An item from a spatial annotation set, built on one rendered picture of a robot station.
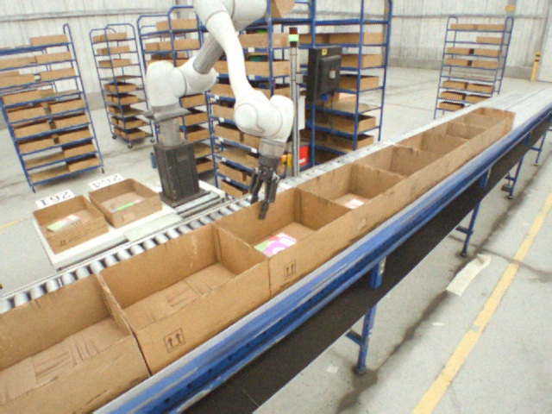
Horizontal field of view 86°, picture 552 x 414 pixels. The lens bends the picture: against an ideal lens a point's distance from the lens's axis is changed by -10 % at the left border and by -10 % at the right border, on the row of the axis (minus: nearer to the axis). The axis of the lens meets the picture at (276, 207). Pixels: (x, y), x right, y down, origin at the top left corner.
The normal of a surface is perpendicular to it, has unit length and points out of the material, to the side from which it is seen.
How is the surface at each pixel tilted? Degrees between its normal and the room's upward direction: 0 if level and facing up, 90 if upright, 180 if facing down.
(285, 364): 0
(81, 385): 90
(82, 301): 90
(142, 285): 89
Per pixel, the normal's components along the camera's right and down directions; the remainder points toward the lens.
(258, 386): -0.04, -0.88
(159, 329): 0.66, 0.33
